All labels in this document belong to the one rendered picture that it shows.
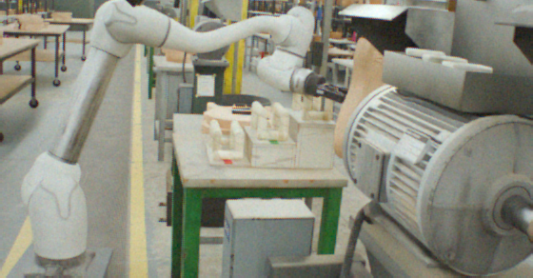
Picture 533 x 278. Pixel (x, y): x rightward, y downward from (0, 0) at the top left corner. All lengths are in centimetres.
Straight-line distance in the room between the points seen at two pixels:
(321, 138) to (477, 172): 124
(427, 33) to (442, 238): 47
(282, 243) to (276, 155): 95
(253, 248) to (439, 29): 57
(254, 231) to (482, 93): 48
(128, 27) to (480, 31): 98
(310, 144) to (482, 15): 109
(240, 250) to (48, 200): 73
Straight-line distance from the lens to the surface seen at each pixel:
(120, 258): 333
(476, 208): 82
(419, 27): 113
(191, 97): 370
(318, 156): 201
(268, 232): 104
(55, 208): 160
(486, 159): 81
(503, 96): 86
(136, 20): 161
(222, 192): 185
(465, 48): 108
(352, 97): 161
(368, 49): 157
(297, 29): 185
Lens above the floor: 150
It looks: 13 degrees down
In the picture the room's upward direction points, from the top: 5 degrees clockwise
